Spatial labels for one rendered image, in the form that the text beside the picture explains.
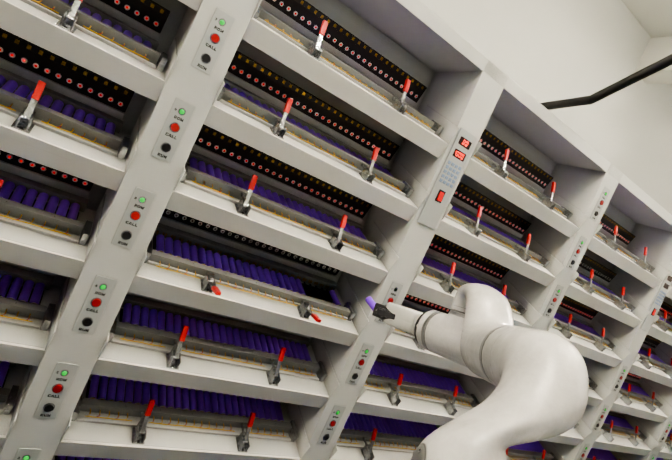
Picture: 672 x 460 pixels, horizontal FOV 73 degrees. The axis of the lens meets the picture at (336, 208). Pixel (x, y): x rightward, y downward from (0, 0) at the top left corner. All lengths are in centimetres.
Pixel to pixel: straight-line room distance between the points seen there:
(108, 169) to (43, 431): 55
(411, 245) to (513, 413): 80
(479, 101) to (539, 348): 87
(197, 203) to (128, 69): 29
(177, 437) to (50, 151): 73
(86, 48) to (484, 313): 83
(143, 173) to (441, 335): 66
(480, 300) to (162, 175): 65
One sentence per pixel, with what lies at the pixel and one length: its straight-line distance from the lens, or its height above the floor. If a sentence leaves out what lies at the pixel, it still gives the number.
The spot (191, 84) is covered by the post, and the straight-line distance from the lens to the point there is 96.
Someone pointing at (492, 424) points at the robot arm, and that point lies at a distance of 51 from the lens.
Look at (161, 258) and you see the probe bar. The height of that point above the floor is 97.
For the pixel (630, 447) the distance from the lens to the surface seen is 288.
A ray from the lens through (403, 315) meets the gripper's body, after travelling 101.
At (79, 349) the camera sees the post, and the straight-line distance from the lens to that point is 108.
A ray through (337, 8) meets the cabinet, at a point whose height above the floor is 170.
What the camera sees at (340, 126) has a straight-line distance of 126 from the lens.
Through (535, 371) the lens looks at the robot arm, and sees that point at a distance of 56.
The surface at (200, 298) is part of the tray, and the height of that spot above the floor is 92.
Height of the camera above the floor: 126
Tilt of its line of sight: 2 degrees down
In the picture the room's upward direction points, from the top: 25 degrees clockwise
